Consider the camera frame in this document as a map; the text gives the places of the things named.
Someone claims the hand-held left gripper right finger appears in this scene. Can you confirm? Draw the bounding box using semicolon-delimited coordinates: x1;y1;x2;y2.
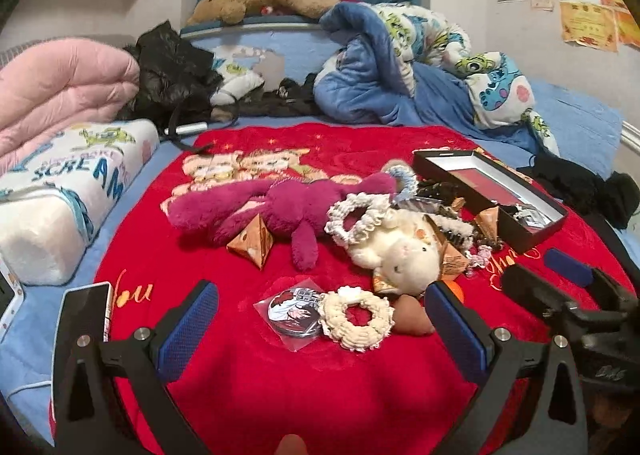
425;280;590;455

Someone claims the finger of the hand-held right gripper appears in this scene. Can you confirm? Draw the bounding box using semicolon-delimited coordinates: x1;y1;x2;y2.
544;248;597;288
501;262;583;318

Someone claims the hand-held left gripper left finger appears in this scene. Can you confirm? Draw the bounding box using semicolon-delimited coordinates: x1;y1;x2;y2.
52;280;221;455

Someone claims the small brown toy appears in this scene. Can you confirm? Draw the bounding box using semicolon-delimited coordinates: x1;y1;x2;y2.
392;295;437;337

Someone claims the black rectangular box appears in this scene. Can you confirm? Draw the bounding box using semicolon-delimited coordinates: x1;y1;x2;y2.
412;149;568;256

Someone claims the small white crochet scrunchie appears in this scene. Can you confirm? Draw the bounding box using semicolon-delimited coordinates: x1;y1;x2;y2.
317;286;393;352

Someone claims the round badge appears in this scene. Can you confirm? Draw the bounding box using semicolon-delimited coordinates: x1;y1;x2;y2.
252;285;331;353

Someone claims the white plush toy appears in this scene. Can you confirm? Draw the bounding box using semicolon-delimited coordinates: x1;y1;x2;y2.
350;209;443;297

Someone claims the black cloth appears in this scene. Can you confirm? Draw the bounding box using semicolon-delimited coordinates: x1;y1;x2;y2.
517;155;640;230

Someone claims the red printed blanket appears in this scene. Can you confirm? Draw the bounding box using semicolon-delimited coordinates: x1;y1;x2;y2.
50;122;636;455

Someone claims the orange triangular snack packet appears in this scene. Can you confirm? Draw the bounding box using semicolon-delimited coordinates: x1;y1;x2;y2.
422;214;448;248
226;212;276;268
435;240;471;282
472;205;501;243
371;267;401;297

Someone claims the white smartphone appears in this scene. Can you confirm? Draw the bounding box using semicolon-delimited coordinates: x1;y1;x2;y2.
52;281;113;351

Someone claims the blue bed sheet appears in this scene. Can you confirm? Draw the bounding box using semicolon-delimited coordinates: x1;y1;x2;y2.
0;25;626;416

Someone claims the magenta plush bear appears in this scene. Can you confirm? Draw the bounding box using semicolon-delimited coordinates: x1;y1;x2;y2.
167;172;398;272

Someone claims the large white crochet scrunchie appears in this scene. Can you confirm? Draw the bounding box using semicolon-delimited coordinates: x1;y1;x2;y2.
324;191;388;248

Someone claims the blue crochet scrunchie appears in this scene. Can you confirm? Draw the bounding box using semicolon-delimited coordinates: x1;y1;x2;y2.
382;160;418;208

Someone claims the white printed pillow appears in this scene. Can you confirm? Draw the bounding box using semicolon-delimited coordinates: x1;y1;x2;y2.
0;119;160;286

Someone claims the silver flashlight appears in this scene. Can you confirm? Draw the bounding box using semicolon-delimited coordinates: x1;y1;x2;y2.
162;121;208;136

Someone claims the cartoon printed duvet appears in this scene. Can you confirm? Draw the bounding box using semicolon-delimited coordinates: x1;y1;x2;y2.
372;2;561;156

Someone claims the dark clothing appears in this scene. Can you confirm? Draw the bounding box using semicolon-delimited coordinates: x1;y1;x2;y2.
240;74;321;118

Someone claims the small cartoon printed pillow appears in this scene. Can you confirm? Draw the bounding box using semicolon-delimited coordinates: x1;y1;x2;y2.
210;44;276;106

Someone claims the black puffer jacket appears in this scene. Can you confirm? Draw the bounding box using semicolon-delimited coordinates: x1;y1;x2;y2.
117;21;223;128

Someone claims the pink quilt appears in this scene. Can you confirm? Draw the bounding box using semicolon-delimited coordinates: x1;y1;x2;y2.
0;38;141;176

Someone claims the brown plush dog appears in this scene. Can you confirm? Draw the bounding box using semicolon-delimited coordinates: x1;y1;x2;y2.
186;0;341;26

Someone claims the pink crochet hair tie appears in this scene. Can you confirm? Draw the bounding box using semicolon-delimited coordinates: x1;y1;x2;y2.
465;247;496;278

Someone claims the metal keychain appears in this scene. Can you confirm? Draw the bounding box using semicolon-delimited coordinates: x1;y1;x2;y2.
510;204;551;232

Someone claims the dark bead bracelet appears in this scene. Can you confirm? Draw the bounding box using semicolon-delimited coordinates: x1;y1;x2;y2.
462;230;503;256

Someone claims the dark spiral hair tie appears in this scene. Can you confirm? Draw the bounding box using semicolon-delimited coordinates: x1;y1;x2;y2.
417;180;463;211

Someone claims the yellow wall certificate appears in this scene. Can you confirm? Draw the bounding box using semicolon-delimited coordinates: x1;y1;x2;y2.
560;1;620;53

